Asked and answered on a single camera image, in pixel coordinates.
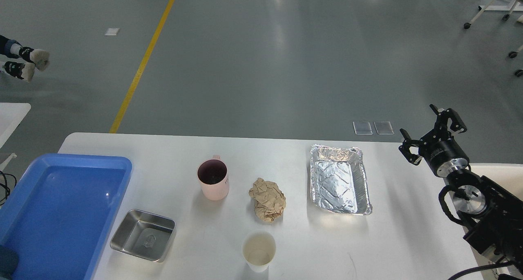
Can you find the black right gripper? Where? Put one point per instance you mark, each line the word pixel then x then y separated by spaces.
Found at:
pixel 444 153

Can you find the pink ribbed mug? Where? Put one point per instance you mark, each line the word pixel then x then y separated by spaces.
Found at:
pixel 213 177

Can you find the square stainless steel tray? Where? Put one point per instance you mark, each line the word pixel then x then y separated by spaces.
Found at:
pixel 144 235

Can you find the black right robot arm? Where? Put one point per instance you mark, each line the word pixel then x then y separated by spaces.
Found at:
pixel 491 214

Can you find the right clear floor plate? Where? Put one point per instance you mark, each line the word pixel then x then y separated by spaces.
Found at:
pixel 383 127

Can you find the clear floor plate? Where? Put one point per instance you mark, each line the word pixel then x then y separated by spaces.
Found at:
pixel 383 127
pixel 362 128

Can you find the left clear floor plate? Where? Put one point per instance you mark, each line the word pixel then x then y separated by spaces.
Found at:
pixel 362 128

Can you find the white bin at right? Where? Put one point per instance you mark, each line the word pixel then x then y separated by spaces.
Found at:
pixel 510 177

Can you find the aluminium foil tray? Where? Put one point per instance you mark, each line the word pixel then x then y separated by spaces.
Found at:
pixel 338 180

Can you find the crumpled brown paper ball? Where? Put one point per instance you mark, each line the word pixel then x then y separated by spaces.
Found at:
pixel 269 200

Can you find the white paper cup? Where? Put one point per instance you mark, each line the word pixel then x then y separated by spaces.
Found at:
pixel 258 250

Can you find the blue plastic tray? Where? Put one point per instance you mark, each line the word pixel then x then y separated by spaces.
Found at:
pixel 59 216

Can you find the white side table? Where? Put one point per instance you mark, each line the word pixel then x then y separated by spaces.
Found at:
pixel 11 115

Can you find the person in black sweater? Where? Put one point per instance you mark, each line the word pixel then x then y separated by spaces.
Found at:
pixel 33 59

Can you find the white rolling cart frame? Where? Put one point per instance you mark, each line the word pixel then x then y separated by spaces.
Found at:
pixel 513 5

